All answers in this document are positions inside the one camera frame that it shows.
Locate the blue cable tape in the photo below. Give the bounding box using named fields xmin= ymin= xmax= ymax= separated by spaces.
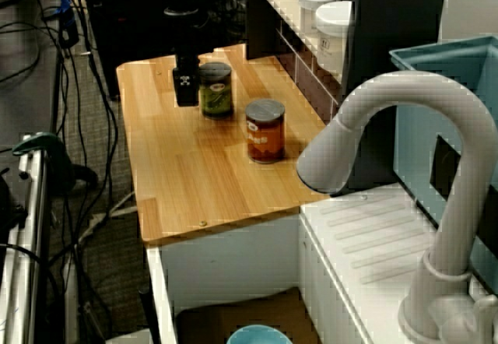
xmin=58 ymin=0 xmax=79 ymax=47

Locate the black equipment box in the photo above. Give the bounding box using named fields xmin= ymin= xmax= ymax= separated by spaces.
xmin=85 ymin=0 xmax=180 ymax=100

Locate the grey curved faucet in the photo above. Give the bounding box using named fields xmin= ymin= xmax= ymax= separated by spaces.
xmin=295 ymin=70 xmax=498 ymax=344

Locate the white aluminium frame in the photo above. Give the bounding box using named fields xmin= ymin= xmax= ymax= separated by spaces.
xmin=0 ymin=133 xmax=52 ymax=344

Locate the white toy sink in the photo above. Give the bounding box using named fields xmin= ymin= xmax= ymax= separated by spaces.
xmin=146 ymin=184 xmax=498 ymax=344

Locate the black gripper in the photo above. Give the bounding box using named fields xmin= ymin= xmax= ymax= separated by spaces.
xmin=170 ymin=11 xmax=216 ymax=108

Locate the teal plastic bin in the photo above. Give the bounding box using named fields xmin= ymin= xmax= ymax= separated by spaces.
xmin=388 ymin=35 xmax=498 ymax=294

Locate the orange beans can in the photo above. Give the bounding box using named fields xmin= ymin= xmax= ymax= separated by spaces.
xmin=244 ymin=99 xmax=286 ymax=165

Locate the green peas can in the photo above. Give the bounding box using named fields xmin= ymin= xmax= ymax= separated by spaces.
xmin=198 ymin=61 xmax=234 ymax=121

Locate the black upright panel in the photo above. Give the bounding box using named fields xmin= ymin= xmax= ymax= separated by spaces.
xmin=341 ymin=0 xmax=449 ymax=198

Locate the black oven handle bar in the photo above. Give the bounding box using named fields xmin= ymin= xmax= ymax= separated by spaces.
xmin=138 ymin=285 xmax=161 ymax=344

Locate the light blue bowl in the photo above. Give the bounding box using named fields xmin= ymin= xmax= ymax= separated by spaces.
xmin=226 ymin=323 xmax=293 ymax=344

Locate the green clamp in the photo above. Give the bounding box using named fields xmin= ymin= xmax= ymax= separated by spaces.
xmin=11 ymin=132 xmax=75 ymax=196

